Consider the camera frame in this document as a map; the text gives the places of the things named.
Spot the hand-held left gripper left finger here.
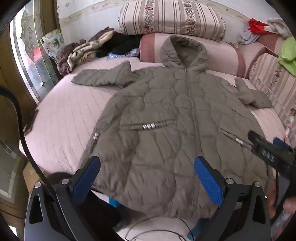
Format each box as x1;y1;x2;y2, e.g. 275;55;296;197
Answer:
24;156;102;241

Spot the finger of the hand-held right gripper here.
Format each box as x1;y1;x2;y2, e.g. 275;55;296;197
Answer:
273;137;295;154
248;130;264;149

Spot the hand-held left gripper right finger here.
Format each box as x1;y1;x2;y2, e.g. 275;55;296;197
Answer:
194;156;271;241

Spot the olive quilted hooded jacket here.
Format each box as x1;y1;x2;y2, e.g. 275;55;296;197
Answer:
72;35;273;219

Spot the blue plastic item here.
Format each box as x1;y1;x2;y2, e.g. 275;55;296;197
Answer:
188;218;210;241
108;198;123;232

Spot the striped side cushion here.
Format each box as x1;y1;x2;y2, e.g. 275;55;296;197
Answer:
248;52;296;139

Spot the bed with pink quilted sheet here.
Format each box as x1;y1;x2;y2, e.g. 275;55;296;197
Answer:
19;57;288;193

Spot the green garment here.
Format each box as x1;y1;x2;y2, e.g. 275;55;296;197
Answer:
278;36;296;78

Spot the grey-blue cloth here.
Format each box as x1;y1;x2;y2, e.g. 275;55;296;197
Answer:
238;30;260;45

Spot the red cloth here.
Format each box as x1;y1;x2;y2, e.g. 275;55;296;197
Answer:
248;19;273;35

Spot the white cloth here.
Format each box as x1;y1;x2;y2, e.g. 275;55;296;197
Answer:
266;17;293;39

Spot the brown beige blanket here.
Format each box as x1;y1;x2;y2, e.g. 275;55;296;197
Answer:
57;27;116;76

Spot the painted glass panel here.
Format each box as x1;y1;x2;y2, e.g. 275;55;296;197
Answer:
10;0;60;103

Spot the blue patterned cloth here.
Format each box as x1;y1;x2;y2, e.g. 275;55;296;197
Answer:
107;47;140;58

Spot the floral cushion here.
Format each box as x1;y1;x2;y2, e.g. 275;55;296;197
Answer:
39;29;65;63

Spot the black garment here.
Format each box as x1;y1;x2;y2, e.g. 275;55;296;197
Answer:
96;32;142;58

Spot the striped floral pillow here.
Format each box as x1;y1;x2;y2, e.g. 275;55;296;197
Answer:
118;0;226;42

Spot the thin black cable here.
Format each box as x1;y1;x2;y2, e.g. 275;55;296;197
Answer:
125;218;195;241

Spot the thick black braided cable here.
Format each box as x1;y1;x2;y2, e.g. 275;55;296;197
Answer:
0;85;60;204

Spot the wooden door frame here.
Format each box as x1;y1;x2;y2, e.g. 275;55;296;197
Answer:
0;23;38;112

